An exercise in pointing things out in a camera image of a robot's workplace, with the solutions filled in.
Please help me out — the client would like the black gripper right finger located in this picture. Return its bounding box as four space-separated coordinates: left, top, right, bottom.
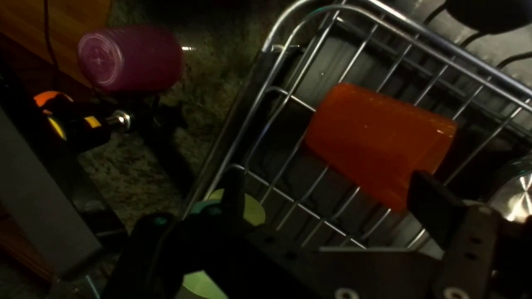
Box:
407 172 532 299

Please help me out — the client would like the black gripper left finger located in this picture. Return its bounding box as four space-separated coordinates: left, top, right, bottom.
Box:
104 170 319 299

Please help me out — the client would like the orange plastic cup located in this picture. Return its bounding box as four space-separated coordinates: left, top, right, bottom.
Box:
304 83 457 213

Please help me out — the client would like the purple plastic cup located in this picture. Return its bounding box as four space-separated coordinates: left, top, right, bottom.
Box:
78 27 182 92

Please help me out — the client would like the grey dish drying rack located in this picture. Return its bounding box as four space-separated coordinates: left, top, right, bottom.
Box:
187 0 532 255

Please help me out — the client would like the steel pot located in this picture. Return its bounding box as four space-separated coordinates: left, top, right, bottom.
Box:
487 158 532 223

